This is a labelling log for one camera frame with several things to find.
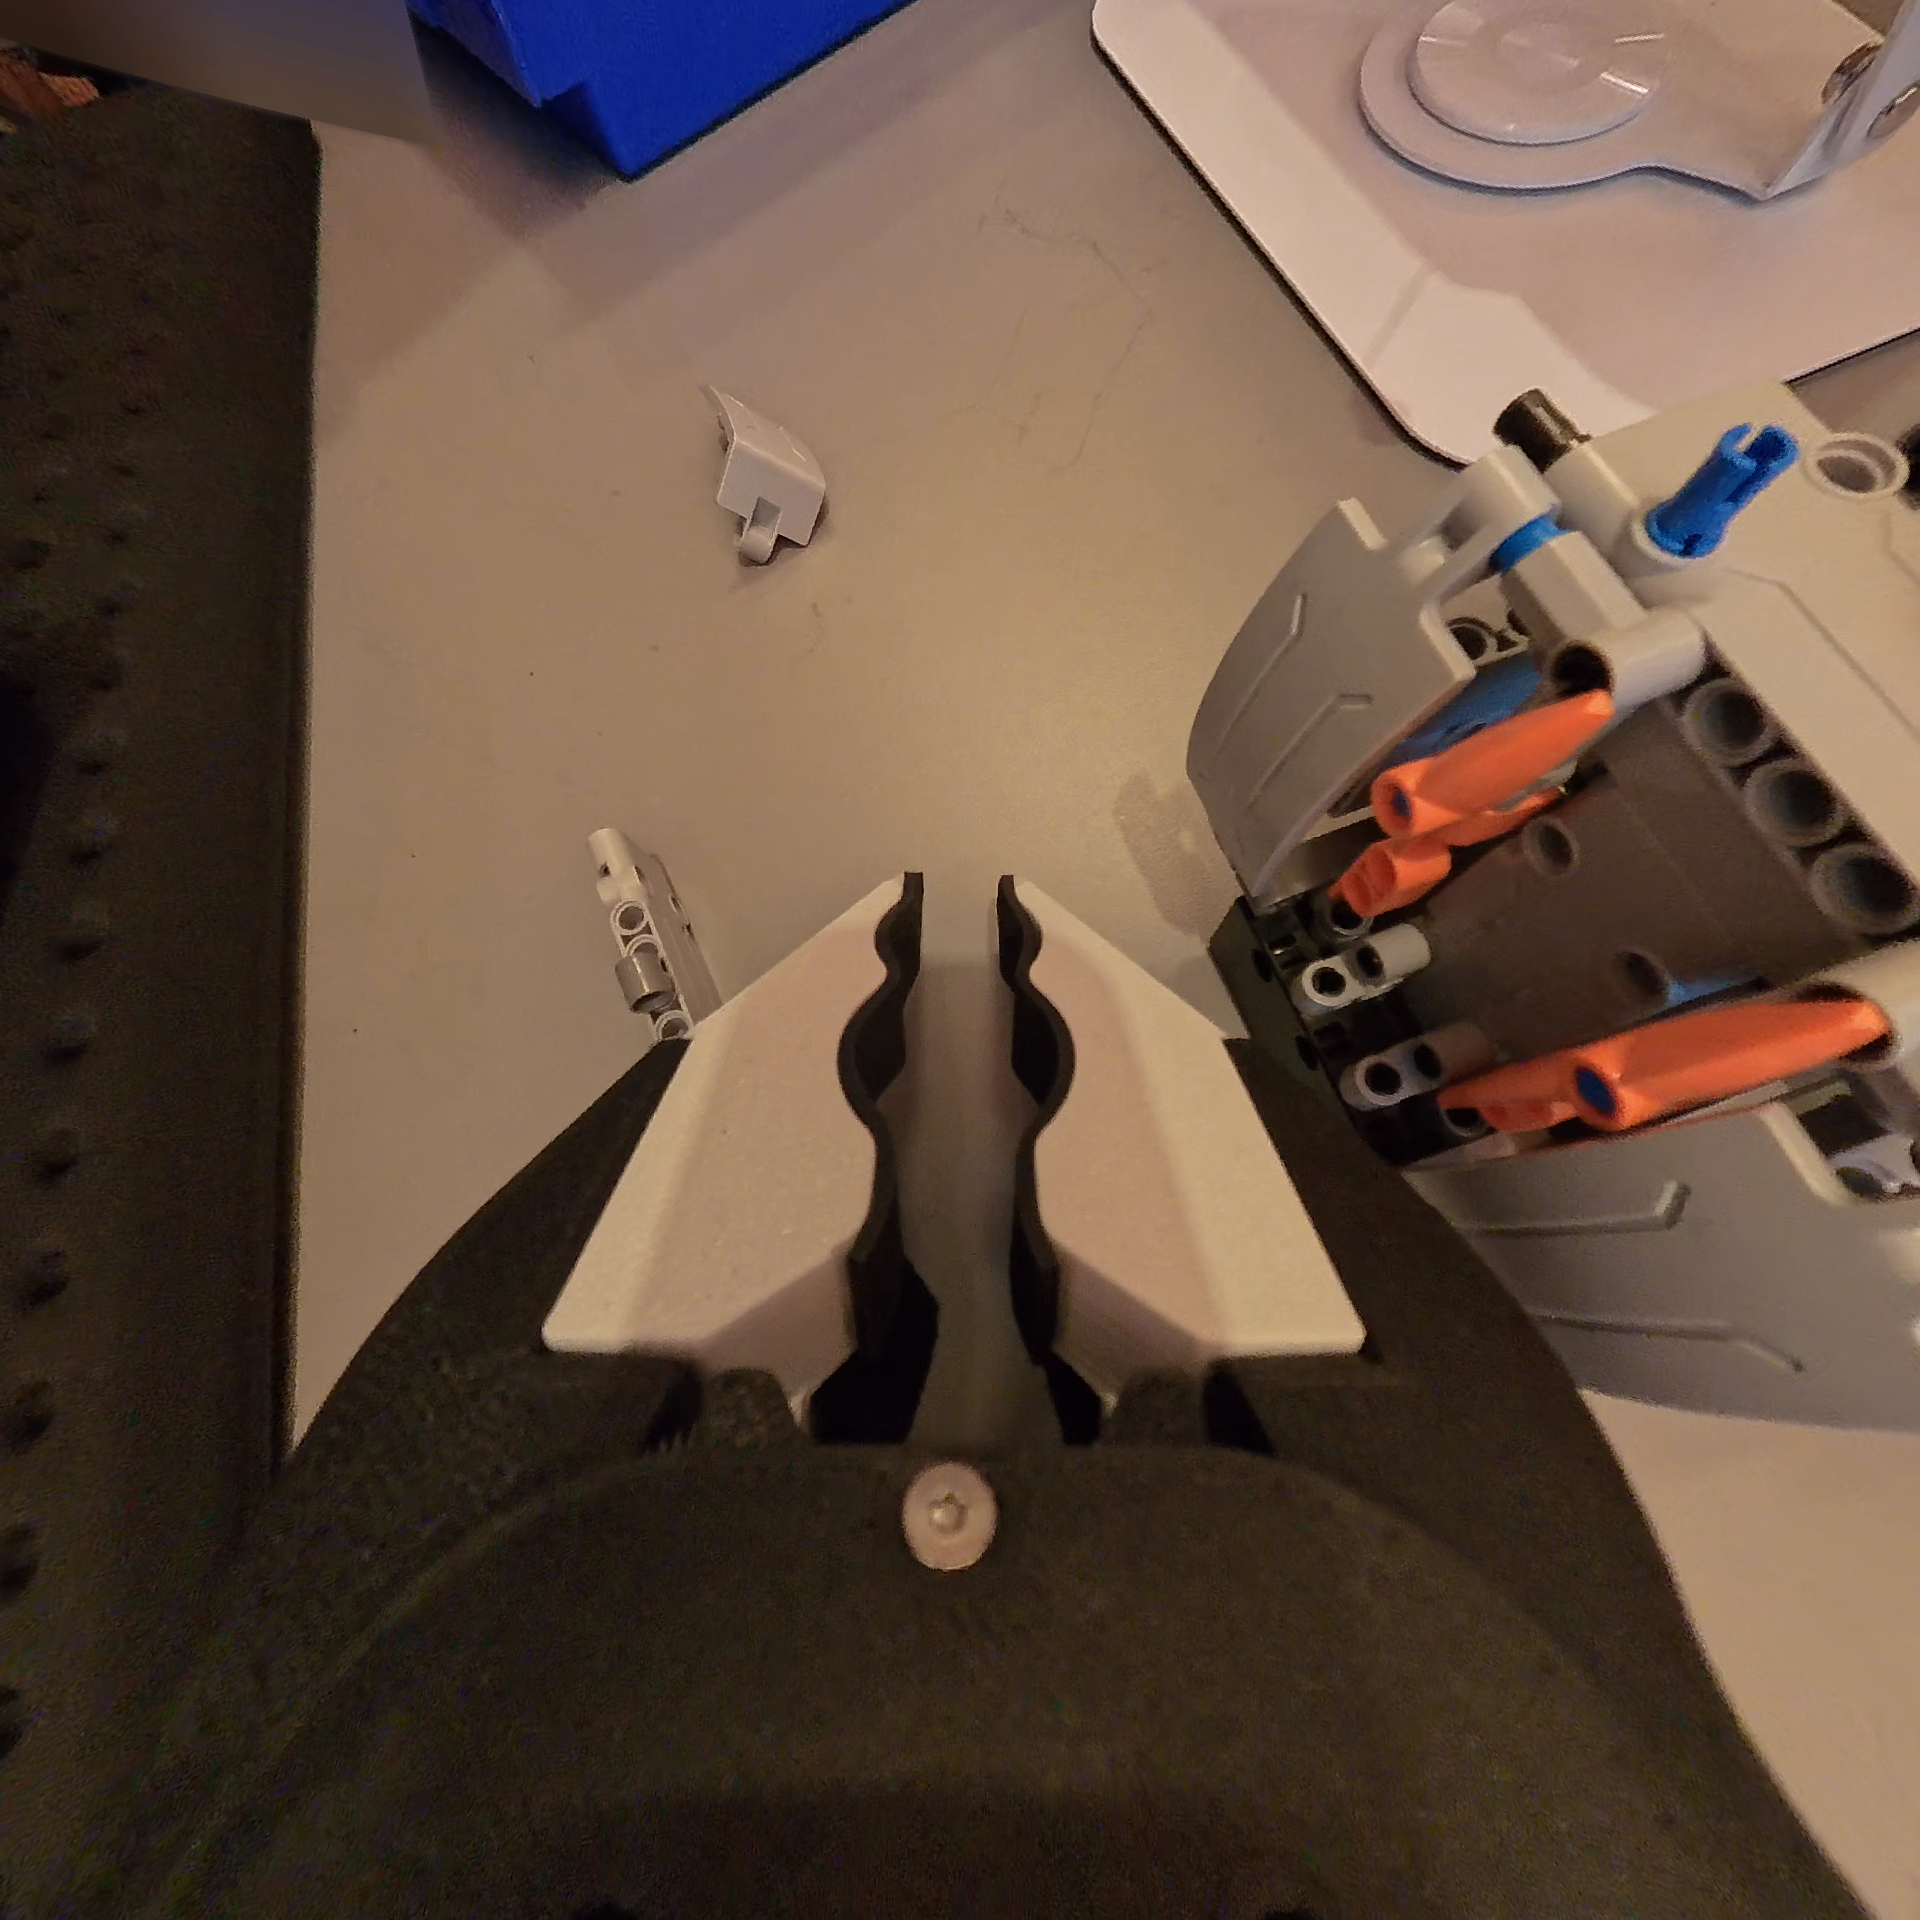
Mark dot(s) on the black studded foam pad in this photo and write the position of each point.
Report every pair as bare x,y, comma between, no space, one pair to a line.
149,599

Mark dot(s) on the white stand with base plate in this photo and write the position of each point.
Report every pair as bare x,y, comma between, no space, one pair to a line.
1501,317

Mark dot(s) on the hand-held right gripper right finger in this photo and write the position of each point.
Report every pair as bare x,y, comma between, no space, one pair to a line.
1200,1201

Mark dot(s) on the light grey holed brick beam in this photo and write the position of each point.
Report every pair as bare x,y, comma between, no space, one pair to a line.
645,915

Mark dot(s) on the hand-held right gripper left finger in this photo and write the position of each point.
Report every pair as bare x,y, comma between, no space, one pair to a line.
705,1201

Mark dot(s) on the small grey curved brick piece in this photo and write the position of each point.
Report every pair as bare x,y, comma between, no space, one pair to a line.
768,464

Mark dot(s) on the blue plastic bin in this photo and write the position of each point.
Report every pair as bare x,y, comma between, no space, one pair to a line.
675,66

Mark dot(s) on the grey orange toy brick model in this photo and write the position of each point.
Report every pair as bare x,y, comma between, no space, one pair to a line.
1652,901

